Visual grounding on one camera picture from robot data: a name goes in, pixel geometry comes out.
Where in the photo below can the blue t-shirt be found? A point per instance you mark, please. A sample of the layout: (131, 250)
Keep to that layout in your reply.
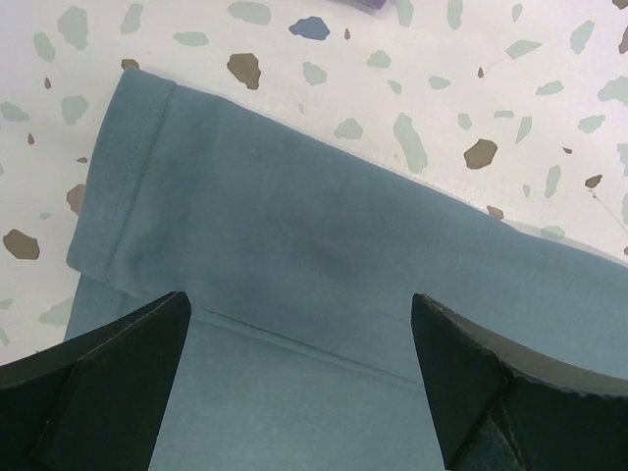
(300, 262)

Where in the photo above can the folded purple t-shirt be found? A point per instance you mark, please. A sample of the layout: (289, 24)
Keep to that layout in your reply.
(374, 5)

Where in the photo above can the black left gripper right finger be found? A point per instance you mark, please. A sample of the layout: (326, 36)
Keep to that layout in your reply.
(499, 405)

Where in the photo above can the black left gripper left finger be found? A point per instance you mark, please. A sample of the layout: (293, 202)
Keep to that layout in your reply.
(97, 401)

